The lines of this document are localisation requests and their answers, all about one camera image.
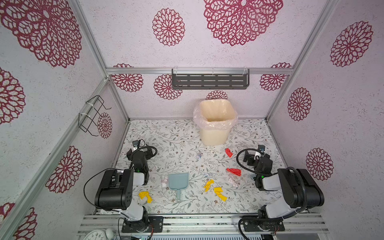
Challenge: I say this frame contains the red paper scrap lower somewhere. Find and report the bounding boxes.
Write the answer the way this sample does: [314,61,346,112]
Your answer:
[226,168,242,177]

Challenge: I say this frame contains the white dial gauge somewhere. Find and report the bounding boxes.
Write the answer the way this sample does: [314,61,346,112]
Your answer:
[83,230,107,240]

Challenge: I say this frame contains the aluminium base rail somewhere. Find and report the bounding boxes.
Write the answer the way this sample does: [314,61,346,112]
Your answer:
[76,213,329,237]

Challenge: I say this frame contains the black wire wall rack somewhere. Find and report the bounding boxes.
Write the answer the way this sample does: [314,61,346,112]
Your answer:
[78,95,113,139]

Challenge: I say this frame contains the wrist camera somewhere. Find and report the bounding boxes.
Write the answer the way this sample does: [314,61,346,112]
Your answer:
[132,140,141,151]
[254,145,266,160]

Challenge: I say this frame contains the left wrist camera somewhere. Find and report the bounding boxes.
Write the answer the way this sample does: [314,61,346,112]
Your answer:
[132,140,141,151]

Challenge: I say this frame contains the pink paper scrap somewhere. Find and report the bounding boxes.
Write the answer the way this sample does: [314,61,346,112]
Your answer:
[229,178,239,189]
[161,176,168,188]

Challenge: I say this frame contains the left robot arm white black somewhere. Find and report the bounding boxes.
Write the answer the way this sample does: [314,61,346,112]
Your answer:
[87,145,158,233]

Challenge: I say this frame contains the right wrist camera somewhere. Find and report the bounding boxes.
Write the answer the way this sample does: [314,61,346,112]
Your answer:
[254,145,266,160]

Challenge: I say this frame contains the pink paper scrap left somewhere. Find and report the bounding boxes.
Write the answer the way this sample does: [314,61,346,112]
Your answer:
[161,176,168,188]

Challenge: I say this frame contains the yellow paper scrap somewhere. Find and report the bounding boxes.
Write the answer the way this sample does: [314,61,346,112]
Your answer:
[214,187,228,202]
[204,180,214,192]
[139,191,153,204]

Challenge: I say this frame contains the red paper scrap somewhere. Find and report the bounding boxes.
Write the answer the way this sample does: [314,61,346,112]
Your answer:
[226,168,242,177]
[225,148,234,158]

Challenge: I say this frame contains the dark metal wall shelf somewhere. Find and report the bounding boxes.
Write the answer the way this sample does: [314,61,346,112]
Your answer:
[171,69,250,90]

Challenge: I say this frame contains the red paper scrap upper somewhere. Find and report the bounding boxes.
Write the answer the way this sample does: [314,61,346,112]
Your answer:
[225,148,234,158]

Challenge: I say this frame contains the teal plastic dustpan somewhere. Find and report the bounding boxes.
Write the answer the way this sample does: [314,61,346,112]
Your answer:
[168,173,189,203]

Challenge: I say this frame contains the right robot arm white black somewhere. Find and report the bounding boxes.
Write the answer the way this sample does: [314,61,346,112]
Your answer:
[236,146,325,239]

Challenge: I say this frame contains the beige trash bin with liner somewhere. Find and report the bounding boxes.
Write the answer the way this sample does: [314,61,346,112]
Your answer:
[193,100,238,146]

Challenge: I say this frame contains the pink paper scrap right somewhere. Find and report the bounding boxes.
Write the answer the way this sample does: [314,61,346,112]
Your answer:
[229,178,239,189]

